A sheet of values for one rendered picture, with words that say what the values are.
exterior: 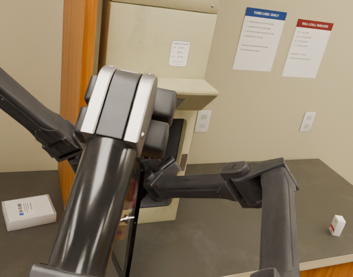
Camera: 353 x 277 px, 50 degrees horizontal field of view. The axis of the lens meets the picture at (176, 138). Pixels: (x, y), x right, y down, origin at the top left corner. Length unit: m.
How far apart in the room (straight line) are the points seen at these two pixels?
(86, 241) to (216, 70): 1.50
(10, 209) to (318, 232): 1.18
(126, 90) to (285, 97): 1.71
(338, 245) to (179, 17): 1.07
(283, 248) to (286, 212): 0.09
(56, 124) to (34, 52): 0.70
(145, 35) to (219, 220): 0.79
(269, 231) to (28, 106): 0.53
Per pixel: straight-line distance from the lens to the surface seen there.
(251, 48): 1.80
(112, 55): 1.12
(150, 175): 1.14
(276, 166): 0.82
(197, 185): 0.97
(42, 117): 0.86
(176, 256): 1.35
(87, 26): 1.00
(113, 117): 0.33
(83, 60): 1.02
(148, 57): 1.15
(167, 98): 0.40
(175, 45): 1.16
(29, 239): 1.38
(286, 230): 0.67
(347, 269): 1.78
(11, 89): 0.82
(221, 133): 1.91
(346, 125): 2.39
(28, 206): 1.45
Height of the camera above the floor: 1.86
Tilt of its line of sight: 26 degrees down
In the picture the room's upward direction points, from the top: 11 degrees clockwise
